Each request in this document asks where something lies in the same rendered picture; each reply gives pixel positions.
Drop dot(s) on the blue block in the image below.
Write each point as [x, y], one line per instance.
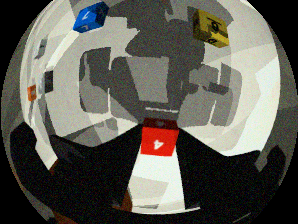
[91, 17]

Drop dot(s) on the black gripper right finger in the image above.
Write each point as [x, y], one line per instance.
[203, 169]

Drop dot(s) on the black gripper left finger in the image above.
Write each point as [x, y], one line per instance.
[111, 162]

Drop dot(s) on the olive yellow block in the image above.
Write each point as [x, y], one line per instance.
[209, 28]

